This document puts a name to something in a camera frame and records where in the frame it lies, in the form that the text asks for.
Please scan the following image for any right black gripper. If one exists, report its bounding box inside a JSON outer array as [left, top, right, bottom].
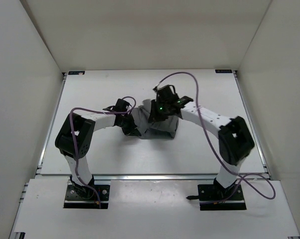
[[149, 100, 170, 123]]

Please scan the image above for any grey pleated skirt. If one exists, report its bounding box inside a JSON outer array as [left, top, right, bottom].
[[131, 99, 179, 139]]

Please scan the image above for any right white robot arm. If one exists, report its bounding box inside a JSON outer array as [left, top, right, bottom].
[[149, 97, 255, 200]]

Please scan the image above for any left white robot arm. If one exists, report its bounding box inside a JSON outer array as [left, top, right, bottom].
[[55, 113, 141, 198]]

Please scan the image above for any right blue corner sticker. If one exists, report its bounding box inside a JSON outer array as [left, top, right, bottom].
[[215, 69, 232, 74]]

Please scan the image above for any blue corner sticker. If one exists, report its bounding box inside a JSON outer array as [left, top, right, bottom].
[[215, 69, 232, 74], [68, 71, 85, 75]]

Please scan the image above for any left blue corner sticker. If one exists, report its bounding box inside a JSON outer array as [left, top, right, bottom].
[[68, 71, 85, 75]]

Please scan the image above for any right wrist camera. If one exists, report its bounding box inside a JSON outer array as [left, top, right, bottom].
[[153, 85, 179, 103]]

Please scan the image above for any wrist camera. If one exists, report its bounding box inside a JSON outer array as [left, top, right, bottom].
[[103, 99, 130, 114], [153, 85, 179, 103]]

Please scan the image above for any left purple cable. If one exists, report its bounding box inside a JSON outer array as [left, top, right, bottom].
[[69, 96, 137, 197]]

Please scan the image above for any purple cable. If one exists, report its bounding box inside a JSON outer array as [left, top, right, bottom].
[[69, 96, 137, 197], [159, 71, 276, 200]]

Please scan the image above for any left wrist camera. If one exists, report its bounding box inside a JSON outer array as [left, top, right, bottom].
[[103, 99, 130, 114]]

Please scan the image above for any aluminium front rail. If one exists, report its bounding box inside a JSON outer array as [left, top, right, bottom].
[[94, 174, 216, 181]]

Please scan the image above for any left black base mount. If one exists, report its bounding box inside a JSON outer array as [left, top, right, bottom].
[[63, 184, 110, 210]]

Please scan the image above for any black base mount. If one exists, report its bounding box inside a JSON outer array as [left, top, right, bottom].
[[63, 184, 110, 210], [186, 184, 247, 211]]

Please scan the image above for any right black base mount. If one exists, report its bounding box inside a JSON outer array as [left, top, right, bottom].
[[186, 184, 247, 211]]

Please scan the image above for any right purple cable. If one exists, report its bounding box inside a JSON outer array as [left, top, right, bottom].
[[159, 71, 276, 200]]

